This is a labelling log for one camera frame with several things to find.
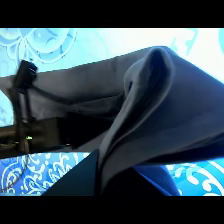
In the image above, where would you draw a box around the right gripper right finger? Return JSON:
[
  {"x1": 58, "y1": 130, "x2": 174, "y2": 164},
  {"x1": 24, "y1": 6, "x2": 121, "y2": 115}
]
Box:
[{"x1": 108, "y1": 165, "x2": 182, "y2": 197}]

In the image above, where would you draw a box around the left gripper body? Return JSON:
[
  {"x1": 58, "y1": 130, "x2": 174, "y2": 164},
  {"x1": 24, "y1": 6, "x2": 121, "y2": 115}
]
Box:
[{"x1": 0, "y1": 115, "x2": 69, "y2": 160}]

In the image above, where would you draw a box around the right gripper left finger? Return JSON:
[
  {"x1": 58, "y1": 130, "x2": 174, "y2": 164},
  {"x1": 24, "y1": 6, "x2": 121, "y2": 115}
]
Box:
[{"x1": 42, "y1": 149, "x2": 100, "y2": 197}]

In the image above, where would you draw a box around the grey blue garment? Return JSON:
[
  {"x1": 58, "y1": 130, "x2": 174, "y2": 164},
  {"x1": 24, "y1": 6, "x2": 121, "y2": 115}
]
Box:
[{"x1": 0, "y1": 45, "x2": 224, "y2": 197}]

